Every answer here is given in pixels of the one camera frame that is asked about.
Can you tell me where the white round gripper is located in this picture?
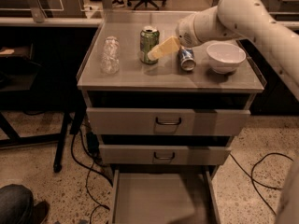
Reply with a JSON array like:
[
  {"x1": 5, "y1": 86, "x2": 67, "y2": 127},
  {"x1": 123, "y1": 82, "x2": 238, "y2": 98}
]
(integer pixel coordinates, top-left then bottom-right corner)
[{"x1": 148, "y1": 14, "x2": 202, "y2": 61}]

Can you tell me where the green soda can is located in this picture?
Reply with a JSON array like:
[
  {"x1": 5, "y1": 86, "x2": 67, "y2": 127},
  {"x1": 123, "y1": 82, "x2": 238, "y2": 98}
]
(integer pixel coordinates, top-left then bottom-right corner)
[{"x1": 139, "y1": 25, "x2": 160, "y2": 64}]

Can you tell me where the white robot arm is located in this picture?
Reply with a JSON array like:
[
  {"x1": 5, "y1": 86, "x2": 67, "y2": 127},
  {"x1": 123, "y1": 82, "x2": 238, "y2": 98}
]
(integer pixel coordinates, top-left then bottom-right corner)
[{"x1": 168, "y1": 0, "x2": 299, "y2": 224}]

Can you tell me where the blue soda can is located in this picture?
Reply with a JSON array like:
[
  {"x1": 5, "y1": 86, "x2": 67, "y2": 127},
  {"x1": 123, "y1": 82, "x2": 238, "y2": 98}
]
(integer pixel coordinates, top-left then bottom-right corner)
[{"x1": 178, "y1": 46, "x2": 196, "y2": 72}]

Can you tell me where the grey drawer cabinet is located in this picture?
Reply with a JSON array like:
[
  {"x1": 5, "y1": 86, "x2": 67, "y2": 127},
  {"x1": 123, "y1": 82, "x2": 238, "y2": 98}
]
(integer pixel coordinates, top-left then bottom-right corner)
[{"x1": 76, "y1": 10, "x2": 267, "y2": 173}]

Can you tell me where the top grey drawer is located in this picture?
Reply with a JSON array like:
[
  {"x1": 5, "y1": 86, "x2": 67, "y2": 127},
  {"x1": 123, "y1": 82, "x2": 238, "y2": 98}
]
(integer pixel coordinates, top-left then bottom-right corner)
[{"x1": 87, "y1": 107, "x2": 250, "y2": 136}]

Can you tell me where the grey drawer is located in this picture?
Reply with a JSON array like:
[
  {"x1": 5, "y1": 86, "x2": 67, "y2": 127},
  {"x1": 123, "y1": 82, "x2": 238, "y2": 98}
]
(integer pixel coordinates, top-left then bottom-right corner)
[
  {"x1": 87, "y1": 107, "x2": 250, "y2": 136},
  {"x1": 99, "y1": 145, "x2": 231, "y2": 165},
  {"x1": 107, "y1": 168, "x2": 221, "y2": 224}
]

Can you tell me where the middle grey drawer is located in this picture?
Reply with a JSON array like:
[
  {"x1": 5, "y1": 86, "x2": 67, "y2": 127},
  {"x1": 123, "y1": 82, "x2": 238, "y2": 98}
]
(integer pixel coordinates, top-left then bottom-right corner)
[{"x1": 99, "y1": 145, "x2": 231, "y2": 165}]

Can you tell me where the bottom grey drawer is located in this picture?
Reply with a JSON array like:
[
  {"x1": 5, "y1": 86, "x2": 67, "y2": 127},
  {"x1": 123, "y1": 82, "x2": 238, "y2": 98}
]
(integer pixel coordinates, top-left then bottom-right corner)
[{"x1": 107, "y1": 168, "x2": 221, "y2": 224}]

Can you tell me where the white ceramic bowl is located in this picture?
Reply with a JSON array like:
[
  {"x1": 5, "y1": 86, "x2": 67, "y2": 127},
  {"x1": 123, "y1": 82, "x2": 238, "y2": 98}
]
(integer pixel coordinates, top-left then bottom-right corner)
[{"x1": 206, "y1": 42, "x2": 246, "y2": 74}]

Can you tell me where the clear plastic bottle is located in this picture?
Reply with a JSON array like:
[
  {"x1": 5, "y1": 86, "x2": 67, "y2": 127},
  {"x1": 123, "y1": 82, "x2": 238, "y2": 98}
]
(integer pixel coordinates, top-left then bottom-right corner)
[{"x1": 101, "y1": 36, "x2": 120, "y2": 74}]

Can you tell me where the person foot white sneaker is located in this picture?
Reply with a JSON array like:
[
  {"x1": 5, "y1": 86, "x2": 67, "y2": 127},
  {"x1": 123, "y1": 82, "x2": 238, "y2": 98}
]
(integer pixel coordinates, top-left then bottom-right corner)
[{"x1": 112, "y1": 0, "x2": 125, "y2": 8}]

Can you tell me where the black power adapter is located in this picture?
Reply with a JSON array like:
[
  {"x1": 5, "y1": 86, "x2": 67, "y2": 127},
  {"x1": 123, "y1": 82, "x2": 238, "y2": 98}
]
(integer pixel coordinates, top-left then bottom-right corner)
[{"x1": 86, "y1": 132, "x2": 99, "y2": 155}]

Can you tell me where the brown shoe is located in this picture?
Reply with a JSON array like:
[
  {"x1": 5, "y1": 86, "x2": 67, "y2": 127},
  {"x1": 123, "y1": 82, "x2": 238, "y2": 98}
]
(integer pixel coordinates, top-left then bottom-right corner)
[{"x1": 32, "y1": 201, "x2": 50, "y2": 224}]

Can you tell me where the black table frame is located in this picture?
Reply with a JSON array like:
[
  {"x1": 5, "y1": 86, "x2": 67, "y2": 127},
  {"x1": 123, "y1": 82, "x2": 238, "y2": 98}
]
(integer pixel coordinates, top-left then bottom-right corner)
[{"x1": 0, "y1": 44, "x2": 86, "y2": 173}]

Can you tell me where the black floor cable right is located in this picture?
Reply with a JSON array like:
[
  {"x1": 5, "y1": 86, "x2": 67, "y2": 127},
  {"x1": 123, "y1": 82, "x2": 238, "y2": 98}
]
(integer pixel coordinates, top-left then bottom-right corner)
[{"x1": 229, "y1": 152, "x2": 295, "y2": 217}]

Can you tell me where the black floor cable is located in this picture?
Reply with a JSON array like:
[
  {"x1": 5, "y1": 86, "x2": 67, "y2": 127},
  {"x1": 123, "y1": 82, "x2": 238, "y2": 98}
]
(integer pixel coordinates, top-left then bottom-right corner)
[
  {"x1": 70, "y1": 121, "x2": 114, "y2": 224},
  {"x1": 229, "y1": 152, "x2": 295, "y2": 217}
]

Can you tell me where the black floor cable left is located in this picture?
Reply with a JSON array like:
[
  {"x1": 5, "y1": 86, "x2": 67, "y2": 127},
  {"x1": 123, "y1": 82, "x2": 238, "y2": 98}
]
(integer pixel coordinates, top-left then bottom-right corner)
[{"x1": 70, "y1": 121, "x2": 114, "y2": 224}]

